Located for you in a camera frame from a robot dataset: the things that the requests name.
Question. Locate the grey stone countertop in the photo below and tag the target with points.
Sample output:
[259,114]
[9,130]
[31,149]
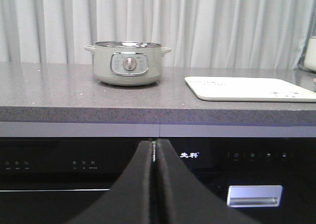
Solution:
[34,92]

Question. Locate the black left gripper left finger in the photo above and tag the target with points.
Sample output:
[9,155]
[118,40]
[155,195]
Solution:
[129,199]

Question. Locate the black built-in dishwasher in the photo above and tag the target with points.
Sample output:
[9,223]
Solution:
[51,172]

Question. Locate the upper silver drawer handle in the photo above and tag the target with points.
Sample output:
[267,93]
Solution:
[253,196]

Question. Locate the black disinfection cabinet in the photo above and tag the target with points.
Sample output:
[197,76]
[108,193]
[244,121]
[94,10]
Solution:
[223,156]

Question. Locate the cream bear serving tray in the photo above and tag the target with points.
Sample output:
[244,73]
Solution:
[248,89]

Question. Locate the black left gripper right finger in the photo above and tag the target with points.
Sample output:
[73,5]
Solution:
[183,199]

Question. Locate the white rice cooker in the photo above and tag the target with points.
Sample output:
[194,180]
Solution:
[310,55]

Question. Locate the grey pleated curtain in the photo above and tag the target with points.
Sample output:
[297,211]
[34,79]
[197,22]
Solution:
[246,34]

